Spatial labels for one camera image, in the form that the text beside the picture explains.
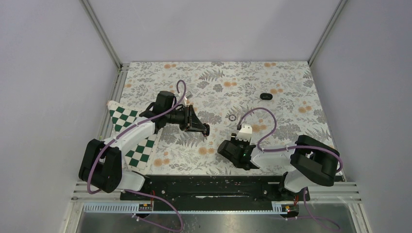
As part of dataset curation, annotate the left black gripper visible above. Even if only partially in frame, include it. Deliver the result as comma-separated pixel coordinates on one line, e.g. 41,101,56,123
165,104,206,132

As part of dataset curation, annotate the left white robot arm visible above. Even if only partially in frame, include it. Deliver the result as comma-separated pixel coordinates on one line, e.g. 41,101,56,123
78,91,210,200

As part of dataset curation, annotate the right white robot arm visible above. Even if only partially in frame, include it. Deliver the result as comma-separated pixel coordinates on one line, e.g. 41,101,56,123
218,134,343,200

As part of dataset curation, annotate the small black oval object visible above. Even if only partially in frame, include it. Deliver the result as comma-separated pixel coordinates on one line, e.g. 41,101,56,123
259,93,273,100

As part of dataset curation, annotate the floral patterned table mat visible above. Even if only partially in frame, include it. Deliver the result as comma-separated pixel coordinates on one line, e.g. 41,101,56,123
120,62,334,175

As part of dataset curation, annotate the green white checkered mat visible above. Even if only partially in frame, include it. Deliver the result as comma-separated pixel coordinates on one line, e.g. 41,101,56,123
107,100,158,173

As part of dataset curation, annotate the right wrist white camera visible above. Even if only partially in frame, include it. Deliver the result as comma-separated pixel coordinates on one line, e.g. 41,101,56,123
235,124,253,142

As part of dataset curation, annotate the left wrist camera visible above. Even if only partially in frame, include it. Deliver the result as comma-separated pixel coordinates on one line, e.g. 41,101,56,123
185,92,193,99

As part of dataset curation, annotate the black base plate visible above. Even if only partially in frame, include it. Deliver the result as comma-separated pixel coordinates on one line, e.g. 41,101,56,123
120,175,310,211

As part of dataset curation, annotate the perforated metal rail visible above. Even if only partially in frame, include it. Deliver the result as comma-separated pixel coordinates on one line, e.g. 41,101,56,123
83,200,291,216

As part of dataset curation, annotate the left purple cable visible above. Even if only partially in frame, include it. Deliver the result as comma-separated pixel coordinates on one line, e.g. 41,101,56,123
86,80,188,233

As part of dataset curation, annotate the purple cable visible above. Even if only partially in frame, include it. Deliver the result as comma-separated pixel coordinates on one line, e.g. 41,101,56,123
86,80,188,233
237,107,344,233

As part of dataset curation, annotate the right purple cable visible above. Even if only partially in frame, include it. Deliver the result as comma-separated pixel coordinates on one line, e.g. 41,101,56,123
237,107,344,233

